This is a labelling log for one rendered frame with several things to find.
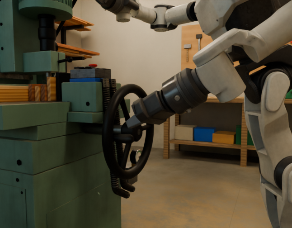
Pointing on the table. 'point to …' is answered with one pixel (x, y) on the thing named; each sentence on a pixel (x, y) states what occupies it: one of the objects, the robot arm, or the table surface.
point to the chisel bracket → (44, 62)
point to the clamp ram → (62, 78)
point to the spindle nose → (47, 32)
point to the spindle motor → (46, 8)
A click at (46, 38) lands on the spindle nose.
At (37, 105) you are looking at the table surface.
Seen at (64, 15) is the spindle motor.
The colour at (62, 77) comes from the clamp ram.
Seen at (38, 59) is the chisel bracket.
